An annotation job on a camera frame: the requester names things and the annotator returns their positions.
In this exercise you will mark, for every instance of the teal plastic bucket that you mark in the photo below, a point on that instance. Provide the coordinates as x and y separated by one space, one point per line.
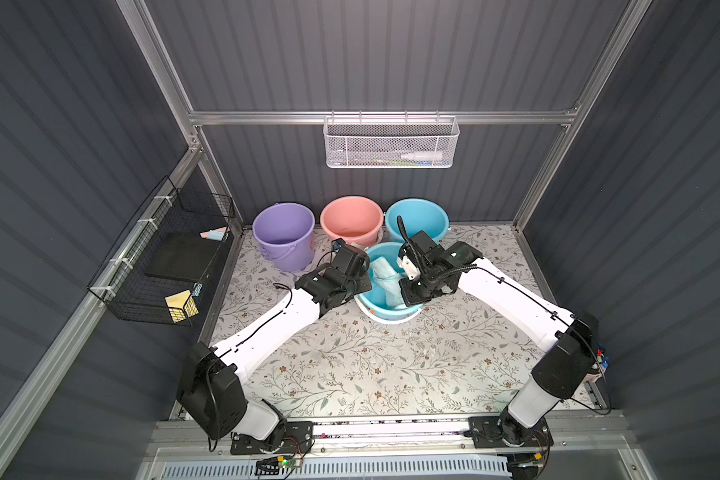
373 303
418 215

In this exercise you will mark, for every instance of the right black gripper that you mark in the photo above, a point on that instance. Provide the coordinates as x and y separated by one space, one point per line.
413 283

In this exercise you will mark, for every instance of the black wire wall basket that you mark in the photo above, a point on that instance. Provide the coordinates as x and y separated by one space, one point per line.
121 283

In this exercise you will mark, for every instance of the white bottle in basket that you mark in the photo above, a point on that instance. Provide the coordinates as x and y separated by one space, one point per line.
423 157

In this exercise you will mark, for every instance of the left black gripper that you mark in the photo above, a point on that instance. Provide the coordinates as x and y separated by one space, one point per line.
356 271

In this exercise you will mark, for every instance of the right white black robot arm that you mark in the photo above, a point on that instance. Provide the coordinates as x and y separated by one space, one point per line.
568 341

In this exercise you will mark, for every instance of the white wire mesh basket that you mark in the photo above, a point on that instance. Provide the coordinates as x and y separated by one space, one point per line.
377 142

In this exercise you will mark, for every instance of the floral patterned table mat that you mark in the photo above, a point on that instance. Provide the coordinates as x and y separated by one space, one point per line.
457 356

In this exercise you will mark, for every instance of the purple plastic bucket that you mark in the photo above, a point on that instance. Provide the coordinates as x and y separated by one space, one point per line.
284 233

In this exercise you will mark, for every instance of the mint green microfiber cloth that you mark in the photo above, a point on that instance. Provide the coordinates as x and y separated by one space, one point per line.
388 279

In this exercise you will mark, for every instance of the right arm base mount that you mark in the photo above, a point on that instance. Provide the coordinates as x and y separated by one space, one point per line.
495 431

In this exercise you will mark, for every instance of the pink plastic bucket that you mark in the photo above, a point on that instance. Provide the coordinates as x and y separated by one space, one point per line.
356 219

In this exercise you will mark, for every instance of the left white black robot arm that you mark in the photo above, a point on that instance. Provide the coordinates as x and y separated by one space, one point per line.
212 377

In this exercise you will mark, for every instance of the yellow sticky note pad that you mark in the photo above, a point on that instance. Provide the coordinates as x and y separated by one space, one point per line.
181 306

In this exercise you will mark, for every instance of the black notebook in basket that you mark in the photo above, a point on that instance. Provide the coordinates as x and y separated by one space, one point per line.
182 257

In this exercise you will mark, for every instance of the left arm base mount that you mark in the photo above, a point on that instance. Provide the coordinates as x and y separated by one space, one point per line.
289 438

